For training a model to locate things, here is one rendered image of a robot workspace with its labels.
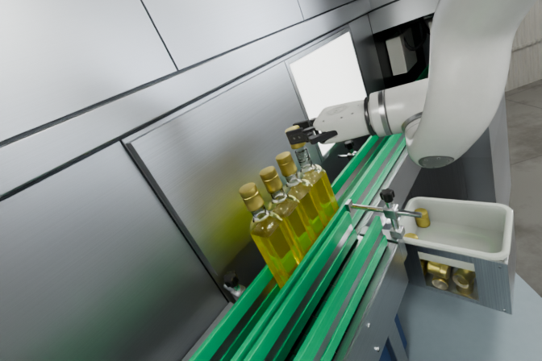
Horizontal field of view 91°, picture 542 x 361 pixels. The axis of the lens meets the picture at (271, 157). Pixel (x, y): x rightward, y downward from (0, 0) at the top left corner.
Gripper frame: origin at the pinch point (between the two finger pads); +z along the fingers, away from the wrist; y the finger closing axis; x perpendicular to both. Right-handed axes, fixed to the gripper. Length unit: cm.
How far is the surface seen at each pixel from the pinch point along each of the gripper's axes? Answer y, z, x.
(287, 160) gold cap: 6.6, 1.7, 3.2
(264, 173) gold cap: 12.5, 4.0, 2.2
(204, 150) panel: 11.6, 16.8, -5.0
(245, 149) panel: 2.2, 14.2, 0.5
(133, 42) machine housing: 11.4, 19.9, -29.1
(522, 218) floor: -123, -62, 135
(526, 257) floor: -92, -56, 135
